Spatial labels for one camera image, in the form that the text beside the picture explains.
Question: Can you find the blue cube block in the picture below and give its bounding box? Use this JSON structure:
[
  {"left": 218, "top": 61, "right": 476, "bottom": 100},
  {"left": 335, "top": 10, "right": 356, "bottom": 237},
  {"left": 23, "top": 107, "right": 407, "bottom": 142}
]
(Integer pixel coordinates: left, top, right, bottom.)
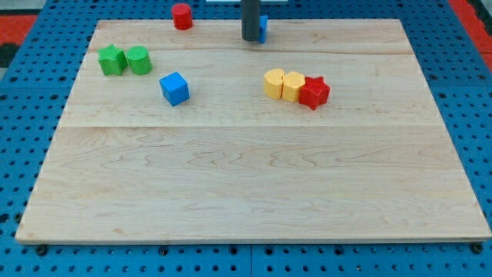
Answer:
[{"left": 159, "top": 72, "right": 190, "bottom": 106}]

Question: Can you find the blue triangle block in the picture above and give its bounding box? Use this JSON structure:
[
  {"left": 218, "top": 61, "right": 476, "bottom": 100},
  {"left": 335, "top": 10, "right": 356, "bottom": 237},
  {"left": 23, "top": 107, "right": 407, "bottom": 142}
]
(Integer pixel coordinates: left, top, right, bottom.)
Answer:
[{"left": 258, "top": 15, "right": 268, "bottom": 44}]

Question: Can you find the light wooden board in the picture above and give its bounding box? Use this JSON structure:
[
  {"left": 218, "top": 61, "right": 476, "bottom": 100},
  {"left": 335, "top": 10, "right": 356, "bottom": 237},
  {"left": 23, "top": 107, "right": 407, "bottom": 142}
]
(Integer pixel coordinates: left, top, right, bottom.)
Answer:
[{"left": 16, "top": 19, "right": 491, "bottom": 245}]

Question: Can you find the yellow heart block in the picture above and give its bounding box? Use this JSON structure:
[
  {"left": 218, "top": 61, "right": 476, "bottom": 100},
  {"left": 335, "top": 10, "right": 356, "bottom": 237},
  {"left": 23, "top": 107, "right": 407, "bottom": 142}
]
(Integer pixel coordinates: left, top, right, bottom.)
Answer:
[{"left": 264, "top": 68, "right": 284, "bottom": 99}]

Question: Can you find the yellow hexagon block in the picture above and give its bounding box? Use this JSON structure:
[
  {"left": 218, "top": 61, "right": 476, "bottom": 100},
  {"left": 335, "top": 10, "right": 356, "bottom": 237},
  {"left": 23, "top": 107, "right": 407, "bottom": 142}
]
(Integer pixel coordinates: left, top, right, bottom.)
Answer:
[{"left": 282, "top": 72, "right": 305, "bottom": 103}]

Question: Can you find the red star block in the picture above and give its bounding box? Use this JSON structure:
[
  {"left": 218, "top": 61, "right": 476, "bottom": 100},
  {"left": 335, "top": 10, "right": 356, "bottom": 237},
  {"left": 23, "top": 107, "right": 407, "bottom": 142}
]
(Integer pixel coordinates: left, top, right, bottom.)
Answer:
[{"left": 298, "top": 76, "right": 331, "bottom": 111}]

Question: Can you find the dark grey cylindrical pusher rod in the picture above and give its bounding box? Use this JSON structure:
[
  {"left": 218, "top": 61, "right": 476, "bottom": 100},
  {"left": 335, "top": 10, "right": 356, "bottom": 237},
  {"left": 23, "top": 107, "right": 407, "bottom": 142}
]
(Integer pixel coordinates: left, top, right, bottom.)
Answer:
[{"left": 241, "top": 0, "right": 261, "bottom": 42}]

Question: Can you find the green cylinder block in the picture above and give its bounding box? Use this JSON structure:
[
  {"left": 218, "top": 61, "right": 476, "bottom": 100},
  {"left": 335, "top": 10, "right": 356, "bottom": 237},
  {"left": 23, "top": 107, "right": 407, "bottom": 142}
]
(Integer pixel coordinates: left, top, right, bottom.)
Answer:
[{"left": 126, "top": 45, "right": 153, "bottom": 75}]

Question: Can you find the red cylinder block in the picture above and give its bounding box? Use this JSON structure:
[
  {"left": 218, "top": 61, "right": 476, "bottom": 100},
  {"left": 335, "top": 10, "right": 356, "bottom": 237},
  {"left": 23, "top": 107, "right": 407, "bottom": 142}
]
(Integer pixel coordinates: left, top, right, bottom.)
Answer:
[{"left": 171, "top": 3, "right": 193, "bottom": 30}]

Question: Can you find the green star block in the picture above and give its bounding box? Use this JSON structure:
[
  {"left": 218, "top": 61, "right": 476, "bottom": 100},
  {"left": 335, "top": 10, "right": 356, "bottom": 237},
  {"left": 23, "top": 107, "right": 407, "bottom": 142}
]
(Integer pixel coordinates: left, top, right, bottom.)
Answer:
[{"left": 98, "top": 44, "right": 128, "bottom": 75}]

